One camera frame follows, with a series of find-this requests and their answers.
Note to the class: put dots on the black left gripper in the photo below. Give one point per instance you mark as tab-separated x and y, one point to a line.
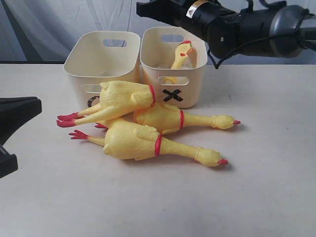
14	113

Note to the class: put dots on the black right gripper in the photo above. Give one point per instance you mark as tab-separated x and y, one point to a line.
171	12

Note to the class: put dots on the headless yellow rubber chicken body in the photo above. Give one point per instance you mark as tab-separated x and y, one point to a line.
117	98

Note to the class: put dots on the whole rubber chicken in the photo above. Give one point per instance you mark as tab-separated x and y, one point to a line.
165	119
142	142

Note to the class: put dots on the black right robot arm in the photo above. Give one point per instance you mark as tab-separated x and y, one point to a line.
278	30

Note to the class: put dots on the cream bin marked X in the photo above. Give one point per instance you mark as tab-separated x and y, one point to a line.
179	87

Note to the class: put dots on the cream bin marked O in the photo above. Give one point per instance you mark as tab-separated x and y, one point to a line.
102	56

